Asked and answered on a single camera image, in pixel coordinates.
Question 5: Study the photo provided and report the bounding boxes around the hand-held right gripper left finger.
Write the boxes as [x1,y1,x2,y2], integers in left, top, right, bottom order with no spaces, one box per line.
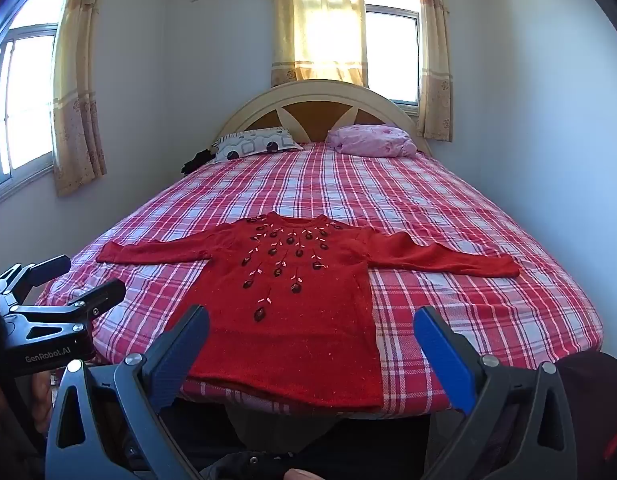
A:
[46,304,210,480]

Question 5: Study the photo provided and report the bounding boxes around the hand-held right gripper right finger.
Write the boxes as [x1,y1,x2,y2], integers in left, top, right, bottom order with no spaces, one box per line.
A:
[413,305,579,480]

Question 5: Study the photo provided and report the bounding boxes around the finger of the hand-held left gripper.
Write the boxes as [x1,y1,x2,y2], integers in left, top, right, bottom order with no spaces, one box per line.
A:
[0,255,72,307]
[6,278,126,346]

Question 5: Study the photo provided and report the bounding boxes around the red knit sweater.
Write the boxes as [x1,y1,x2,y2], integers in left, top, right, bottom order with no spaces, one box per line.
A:
[95,211,521,413]

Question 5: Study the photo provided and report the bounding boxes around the person's left hand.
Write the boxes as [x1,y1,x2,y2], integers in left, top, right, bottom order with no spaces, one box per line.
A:
[31,372,56,433]

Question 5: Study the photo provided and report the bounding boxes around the bed with red plaid sheet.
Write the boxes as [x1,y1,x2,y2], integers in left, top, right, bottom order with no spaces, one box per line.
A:
[36,140,604,418]

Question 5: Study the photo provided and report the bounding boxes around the beige side window curtain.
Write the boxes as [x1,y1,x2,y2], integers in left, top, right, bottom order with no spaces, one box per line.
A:
[52,0,109,197]

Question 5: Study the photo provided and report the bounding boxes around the dark cloth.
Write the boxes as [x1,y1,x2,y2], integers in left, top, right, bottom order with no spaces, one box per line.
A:
[181,149,216,176]

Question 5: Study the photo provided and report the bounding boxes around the side window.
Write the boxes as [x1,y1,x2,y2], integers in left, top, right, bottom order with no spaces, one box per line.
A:
[0,7,59,186]

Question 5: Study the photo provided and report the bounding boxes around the white patterned pillow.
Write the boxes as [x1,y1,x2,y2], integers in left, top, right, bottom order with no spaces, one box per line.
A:
[211,127,304,163]

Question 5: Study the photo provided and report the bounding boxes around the pink pillow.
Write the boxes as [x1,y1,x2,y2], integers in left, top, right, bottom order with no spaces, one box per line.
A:
[325,124,418,157]

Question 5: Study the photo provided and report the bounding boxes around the cream wooden headboard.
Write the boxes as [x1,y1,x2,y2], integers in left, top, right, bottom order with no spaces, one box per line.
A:
[216,79,431,153]

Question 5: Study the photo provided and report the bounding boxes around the beige narrow curtain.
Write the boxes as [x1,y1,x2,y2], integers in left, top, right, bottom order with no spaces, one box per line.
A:
[412,0,455,142]

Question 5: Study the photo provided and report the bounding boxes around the window behind headboard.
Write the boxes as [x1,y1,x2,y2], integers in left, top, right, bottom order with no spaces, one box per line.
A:
[361,0,421,107]

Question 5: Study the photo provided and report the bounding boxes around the beige sunlit curtain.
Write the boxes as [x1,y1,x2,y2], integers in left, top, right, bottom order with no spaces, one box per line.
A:
[271,0,369,88]

